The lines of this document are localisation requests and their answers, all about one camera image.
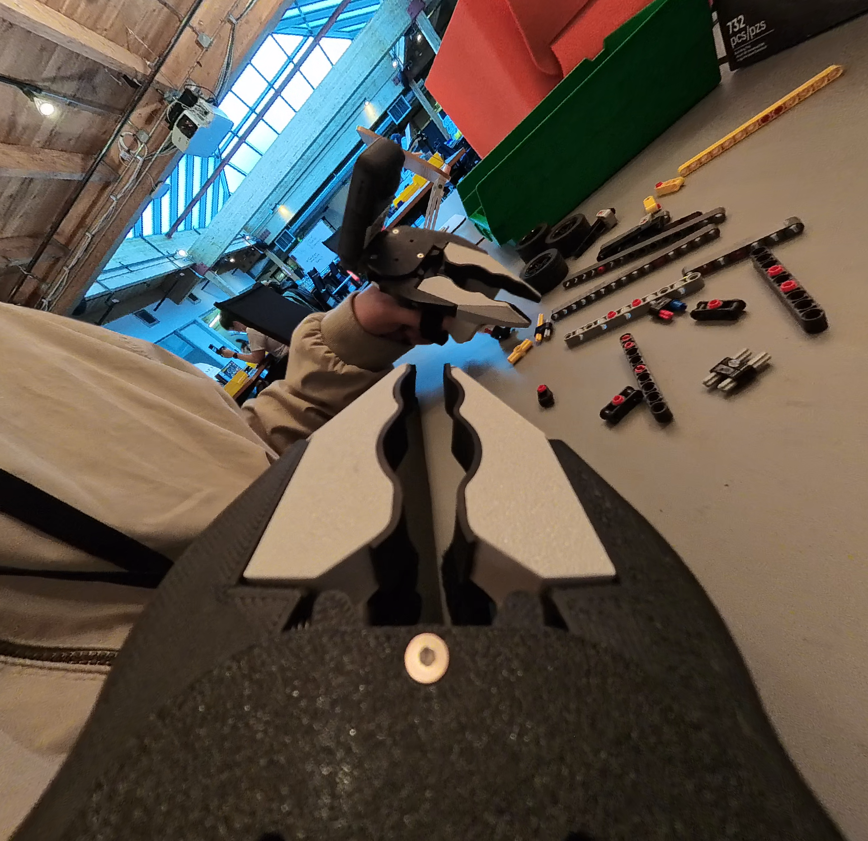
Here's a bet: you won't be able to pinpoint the black shoulder strap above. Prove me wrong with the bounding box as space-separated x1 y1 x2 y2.
0 469 174 587

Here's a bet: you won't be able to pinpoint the black beam two red pins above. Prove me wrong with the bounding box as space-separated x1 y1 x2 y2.
749 247 830 335

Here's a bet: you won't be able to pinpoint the dark toy car box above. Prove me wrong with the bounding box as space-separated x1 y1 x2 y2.
705 0 868 72

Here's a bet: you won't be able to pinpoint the light grey long toy beam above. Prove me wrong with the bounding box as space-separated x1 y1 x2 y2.
564 271 705 349

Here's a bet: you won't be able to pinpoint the ceiling mounted device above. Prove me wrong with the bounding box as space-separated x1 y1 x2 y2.
163 87 235 158

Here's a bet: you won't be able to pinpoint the black double toy beam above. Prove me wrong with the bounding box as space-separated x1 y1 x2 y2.
597 207 726 262

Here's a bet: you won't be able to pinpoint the red plastic tote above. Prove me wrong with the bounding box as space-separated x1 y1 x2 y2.
424 0 689 160

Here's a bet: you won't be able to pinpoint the wooden desk lamp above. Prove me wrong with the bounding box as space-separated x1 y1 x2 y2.
357 125 469 238

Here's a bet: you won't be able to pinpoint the long yellow toy beam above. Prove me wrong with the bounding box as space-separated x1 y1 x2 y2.
678 64 845 177

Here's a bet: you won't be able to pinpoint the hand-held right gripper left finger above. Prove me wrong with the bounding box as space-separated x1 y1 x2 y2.
243 365 443 625

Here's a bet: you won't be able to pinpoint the grey black axle connector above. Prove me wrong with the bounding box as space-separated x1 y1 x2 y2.
702 348 773 394

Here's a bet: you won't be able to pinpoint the person's left forearm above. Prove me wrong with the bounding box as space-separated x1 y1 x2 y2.
241 308 416 457

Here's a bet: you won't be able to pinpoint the dark grey long toy beam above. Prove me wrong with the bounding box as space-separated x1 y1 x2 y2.
551 265 686 323

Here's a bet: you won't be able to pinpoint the black beam three red pins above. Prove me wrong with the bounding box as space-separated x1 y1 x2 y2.
618 332 674 425

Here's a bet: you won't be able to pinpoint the green storage bin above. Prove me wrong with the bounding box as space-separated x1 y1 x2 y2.
456 0 722 245

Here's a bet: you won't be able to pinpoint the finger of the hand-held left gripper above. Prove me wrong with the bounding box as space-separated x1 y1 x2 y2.
415 274 534 345
439 241 543 306

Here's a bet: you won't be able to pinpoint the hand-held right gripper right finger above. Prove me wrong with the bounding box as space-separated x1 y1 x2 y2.
441 365 617 625

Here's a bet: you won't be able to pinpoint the grey desk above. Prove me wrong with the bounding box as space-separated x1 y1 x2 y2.
414 14 868 841

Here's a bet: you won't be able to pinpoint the person's beige jacket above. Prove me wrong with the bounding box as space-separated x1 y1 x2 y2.
0 302 279 798

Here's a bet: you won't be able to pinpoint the person's left hand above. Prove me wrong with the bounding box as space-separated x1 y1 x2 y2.
353 288 438 347

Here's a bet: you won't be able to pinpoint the short grey beam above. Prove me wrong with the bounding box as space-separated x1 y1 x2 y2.
681 217 806 277

